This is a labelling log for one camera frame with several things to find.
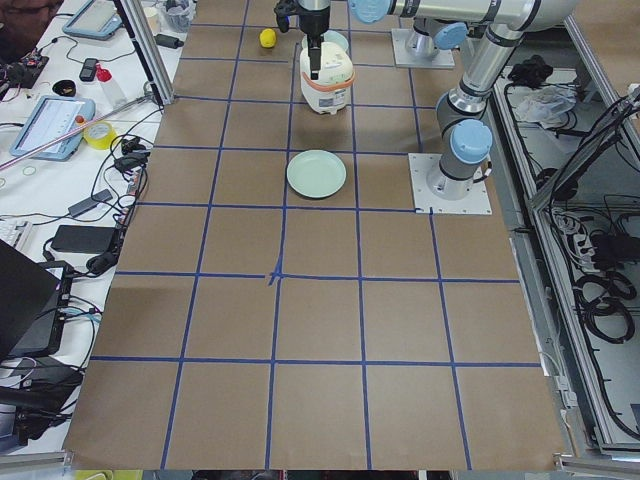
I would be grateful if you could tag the yellow tape roll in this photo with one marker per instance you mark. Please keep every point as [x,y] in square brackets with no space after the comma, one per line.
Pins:
[99,135]

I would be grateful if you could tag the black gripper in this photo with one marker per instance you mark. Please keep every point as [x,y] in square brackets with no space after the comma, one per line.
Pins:
[313,23]

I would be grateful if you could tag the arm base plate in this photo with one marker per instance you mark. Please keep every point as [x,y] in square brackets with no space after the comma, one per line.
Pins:
[415,50]
[435,193]

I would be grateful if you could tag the white toy rice cooker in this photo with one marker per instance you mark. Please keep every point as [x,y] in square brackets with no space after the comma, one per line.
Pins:
[332,90]

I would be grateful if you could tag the red capped spray bottle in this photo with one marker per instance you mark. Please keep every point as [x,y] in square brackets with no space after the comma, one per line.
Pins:
[110,87]

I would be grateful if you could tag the black phone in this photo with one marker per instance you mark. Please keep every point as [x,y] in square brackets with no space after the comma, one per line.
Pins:
[88,70]

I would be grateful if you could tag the crumpled white cloth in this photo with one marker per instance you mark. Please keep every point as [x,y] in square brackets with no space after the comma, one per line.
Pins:
[548,106]

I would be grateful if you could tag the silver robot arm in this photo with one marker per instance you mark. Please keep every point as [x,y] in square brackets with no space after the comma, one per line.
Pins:
[446,35]
[467,140]

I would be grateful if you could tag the light green plate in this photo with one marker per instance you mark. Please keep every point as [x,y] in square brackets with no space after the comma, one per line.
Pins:
[316,174]
[332,36]

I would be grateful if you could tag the yellow toy potato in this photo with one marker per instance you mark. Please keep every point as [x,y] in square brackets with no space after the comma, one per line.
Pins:
[267,38]

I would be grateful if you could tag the black laptop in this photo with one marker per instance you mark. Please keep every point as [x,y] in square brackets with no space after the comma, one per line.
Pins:
[33,296]

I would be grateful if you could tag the blue tablet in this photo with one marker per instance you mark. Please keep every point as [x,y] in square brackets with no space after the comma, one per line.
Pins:
[53,117]
[95,20]

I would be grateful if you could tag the aluminium frame post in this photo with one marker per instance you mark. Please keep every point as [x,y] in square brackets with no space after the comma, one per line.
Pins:
[135,22]

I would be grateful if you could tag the black power adapter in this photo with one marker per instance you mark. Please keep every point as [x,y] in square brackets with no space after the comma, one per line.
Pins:
[83,239]

